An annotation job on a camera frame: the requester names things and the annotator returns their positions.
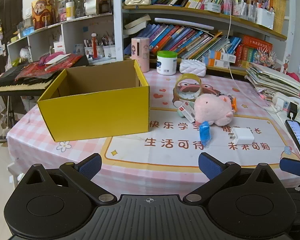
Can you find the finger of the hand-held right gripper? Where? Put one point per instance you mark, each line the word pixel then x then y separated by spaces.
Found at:
pixel 293 166

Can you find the white ribbon rolls holder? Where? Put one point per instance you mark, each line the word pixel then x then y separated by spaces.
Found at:
pixel 91 2

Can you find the row of leaning thick books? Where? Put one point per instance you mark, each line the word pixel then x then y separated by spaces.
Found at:
pixel 180 38

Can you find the white charger plug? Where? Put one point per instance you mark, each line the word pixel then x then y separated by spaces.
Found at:
pixel 242 135

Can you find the orange and white cartons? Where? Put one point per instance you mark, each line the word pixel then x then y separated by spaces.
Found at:
pixel 218 57

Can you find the small white red-label box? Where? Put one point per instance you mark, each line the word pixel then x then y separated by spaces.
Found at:
pixel 186 111

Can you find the orange clip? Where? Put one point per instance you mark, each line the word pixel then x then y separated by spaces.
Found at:
pixel 234 103

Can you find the white jar green lid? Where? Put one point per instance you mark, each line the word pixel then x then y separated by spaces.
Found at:
pixel 166 63

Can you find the blue packet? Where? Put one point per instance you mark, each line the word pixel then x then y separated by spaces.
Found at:
pixel 205 133

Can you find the pile of red packets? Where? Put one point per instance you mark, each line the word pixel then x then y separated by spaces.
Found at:
pixel 47 66

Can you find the white power strip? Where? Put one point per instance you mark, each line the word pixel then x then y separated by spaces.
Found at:
pixel 286 102

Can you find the white bottle yellow label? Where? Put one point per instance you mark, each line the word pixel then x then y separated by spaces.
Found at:
pixel 70 11

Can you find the pink plush toy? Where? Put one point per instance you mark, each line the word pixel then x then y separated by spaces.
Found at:
pixel 211 108

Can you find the red boxed book set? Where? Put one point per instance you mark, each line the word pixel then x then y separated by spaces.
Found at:
pixel 256 46

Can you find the yellow cardboard box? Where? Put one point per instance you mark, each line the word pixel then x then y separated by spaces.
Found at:
pixel 95 115

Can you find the pastel spray bottle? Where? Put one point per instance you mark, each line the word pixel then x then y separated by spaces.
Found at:
pixel 227 2

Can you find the stack of papers and booklets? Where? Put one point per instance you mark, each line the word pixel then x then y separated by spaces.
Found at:
pixel 272 78

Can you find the pink cylinder container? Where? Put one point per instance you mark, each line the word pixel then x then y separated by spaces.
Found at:
pixel 140 55

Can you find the white desk organizer with pens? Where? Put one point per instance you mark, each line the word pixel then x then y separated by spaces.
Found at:
pixel 258 13

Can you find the white shelf unit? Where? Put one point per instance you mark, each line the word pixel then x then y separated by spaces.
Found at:
pixel 70 30

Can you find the black piano keyboard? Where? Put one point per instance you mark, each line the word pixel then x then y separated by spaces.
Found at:
pixel 20 86

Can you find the wooden bookshelf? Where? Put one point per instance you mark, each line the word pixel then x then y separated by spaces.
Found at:
pixel 180 12

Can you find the white quilted pouch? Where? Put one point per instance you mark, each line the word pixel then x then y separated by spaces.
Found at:
pixel 192 67

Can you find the mint green small case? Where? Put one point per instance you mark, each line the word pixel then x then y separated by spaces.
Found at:
pixel 180 113

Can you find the clear tape roll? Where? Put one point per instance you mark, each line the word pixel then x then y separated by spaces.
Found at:
pixel 188 78

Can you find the smartphone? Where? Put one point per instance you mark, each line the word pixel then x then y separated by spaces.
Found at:
pixel 298 136

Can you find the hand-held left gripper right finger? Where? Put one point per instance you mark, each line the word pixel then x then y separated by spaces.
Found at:
pixel 209 167

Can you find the pink bead crown ornament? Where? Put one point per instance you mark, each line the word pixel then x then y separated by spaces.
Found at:
pixel 265 57

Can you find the pink checked tablecloth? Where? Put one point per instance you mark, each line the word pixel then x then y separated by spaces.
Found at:
pixel 165 160

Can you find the group of white pen holders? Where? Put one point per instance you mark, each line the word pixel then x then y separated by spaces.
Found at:
pixel 100 48

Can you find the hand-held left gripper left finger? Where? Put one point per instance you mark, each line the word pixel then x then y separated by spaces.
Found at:
pixel 91 167

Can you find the fortune god paper figure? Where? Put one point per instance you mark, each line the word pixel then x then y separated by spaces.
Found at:
pixel 43 13

